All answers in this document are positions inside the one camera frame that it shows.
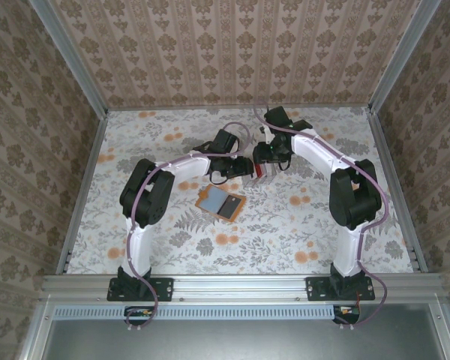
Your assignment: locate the black connector with wires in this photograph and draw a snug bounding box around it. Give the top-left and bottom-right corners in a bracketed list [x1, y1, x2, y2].
[124, 305, 155, 326]
[331, 304, 362, 326]

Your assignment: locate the thin black left gripper cable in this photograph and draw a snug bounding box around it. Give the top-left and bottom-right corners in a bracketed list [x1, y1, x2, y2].
[205, 170, 230, 187]

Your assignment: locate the aluminium corner post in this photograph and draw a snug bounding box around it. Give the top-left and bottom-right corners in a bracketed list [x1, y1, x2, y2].
[28, 0, 110, 116]
[367, 0, 443, 113]

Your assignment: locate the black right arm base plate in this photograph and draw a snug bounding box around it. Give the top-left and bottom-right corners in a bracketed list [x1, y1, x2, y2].
[306, 276, 375, 302]

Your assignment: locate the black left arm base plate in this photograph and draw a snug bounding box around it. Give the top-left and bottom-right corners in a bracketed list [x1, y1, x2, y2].
[106, 276, 174, 302]

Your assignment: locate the aluminium side rail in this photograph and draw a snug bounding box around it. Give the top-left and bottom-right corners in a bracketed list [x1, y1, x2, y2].
[55, 110, 110, 277]
[366, 107, 431, 274]

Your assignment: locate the black credit card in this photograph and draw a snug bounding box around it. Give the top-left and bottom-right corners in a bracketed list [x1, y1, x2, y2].
[216, 193, 243, 221]

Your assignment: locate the grey slotted cable duct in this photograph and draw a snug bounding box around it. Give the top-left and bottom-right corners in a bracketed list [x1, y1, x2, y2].
[54, 304, 337, 321]

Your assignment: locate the orange leather card holder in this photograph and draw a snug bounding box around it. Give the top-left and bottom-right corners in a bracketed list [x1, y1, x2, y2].
[193, 183, 247, 224]

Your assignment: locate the grey metal sheet panel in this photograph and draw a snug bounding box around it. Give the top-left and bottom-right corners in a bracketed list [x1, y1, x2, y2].
[44, 318, 446, 360]

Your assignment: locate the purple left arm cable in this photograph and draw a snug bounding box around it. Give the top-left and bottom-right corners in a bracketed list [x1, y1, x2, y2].
[125, 121, 253, 333]

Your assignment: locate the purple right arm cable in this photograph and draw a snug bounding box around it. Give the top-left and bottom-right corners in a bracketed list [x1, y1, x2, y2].
[253, 100, 390, 332]

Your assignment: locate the aluminium front rail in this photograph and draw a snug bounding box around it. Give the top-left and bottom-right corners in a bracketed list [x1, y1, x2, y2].
[40, 273, 446, 303]

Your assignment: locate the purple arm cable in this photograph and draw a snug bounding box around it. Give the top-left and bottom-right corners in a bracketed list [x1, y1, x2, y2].
[125, 121, 253, 333]
[253, 100, 390, 332]

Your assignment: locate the aluminium back rail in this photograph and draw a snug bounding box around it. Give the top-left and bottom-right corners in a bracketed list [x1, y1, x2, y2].
[105, 104, 372, 112]

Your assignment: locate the floral patterned table cover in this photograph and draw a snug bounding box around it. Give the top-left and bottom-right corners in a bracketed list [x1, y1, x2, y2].
[65, 108, 416, 277]

